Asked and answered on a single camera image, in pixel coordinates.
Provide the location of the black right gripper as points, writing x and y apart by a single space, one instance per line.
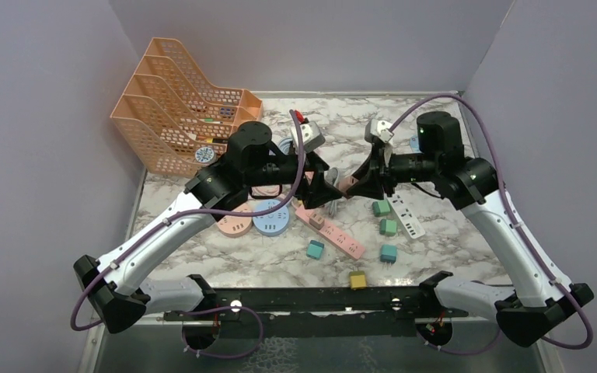
375 178

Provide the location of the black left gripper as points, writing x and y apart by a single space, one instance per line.
319 190

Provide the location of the pink plug adapter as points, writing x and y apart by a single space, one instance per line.
345 184

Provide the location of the green plug adapter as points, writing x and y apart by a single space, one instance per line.
381 208
388 227

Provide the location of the teal plug adapter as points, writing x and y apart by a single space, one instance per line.
315 249
388 253

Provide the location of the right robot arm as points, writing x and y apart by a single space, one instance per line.
540 296

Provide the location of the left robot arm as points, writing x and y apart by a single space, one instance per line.
253 178

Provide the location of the tan plug adapter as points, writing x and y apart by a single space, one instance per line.
316 220

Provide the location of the yellow plug adapter front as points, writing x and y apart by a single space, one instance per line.
357 280

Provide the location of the pink long power strip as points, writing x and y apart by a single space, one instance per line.
333 234

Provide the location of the blue white oval device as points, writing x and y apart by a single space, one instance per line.
414 144

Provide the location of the blue round power strip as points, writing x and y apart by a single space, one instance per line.
274 223

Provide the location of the white power strip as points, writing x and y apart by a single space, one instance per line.
405 216

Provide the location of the pink round power strip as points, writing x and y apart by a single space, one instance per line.
235 226

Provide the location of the blue round tin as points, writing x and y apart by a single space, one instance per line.
205 155

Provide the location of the orange mesh file organizer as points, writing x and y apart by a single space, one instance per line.
169 109

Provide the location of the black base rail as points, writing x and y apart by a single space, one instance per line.
247 313

